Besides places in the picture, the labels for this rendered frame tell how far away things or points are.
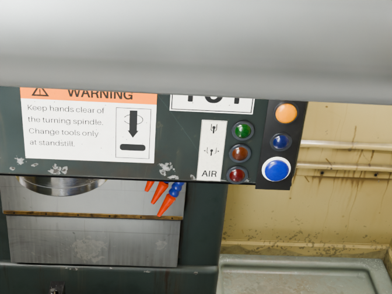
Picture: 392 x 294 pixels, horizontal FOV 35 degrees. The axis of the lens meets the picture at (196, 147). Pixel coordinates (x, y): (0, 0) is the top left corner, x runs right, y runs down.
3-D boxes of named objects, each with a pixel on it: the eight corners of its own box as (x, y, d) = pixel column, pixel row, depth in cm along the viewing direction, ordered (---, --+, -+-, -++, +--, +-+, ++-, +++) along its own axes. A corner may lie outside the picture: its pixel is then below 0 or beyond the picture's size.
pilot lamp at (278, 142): (289, 151, 75) (291, 135, 74) (270, 150, 75) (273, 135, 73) (287, 148, 75) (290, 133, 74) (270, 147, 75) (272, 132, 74)
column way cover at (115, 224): (181, 271, 168) (195, 104, 142) (4, 266, 165) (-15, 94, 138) (181, 259, 173) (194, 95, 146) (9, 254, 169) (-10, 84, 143)
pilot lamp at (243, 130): (251, 140, 74) (253, 124, 73) (233, 139, 74) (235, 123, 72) (250, 137, 74) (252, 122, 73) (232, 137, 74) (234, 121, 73)
